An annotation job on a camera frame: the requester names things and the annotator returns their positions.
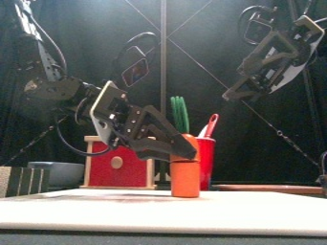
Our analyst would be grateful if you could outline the orange toy carrot green top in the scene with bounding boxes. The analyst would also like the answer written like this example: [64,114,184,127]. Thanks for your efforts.
[168,95,201,199]

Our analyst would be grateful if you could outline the grey-blue bowl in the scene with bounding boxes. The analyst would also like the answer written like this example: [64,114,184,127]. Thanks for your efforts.
[26,161,86,189]

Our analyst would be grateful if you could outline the red toy spatula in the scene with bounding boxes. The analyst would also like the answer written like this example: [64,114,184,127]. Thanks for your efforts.
[197,113,221,140]

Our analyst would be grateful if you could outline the red plastic cup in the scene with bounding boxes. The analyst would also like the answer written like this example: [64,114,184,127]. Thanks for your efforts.
[194,136,217,191]

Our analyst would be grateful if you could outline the red wooden box with knob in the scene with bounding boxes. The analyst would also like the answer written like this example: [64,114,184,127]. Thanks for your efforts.
[78,135,157,189]

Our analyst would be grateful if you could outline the white cutting board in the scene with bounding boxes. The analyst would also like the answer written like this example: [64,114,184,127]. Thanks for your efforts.
[0,188,327,237]

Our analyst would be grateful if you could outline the brown wooden board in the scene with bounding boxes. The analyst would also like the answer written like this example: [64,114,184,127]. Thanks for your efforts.
[209,184,325,196]

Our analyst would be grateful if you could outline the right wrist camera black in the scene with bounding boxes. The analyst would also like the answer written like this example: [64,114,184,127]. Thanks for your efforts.
[236,4,278,46]

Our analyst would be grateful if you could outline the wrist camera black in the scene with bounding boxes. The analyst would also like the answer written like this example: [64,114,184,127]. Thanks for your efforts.
[236,4,278,46]
[110,32,160,89]

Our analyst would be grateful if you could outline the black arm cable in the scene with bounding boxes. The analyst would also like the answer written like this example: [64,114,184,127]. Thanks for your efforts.
[53,116,112,158]

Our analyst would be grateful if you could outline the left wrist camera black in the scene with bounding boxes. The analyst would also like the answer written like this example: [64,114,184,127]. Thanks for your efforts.
[110,32,160,89]

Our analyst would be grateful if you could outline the metal frame pole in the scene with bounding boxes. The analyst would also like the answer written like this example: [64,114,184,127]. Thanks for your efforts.
[158,0,168,185]

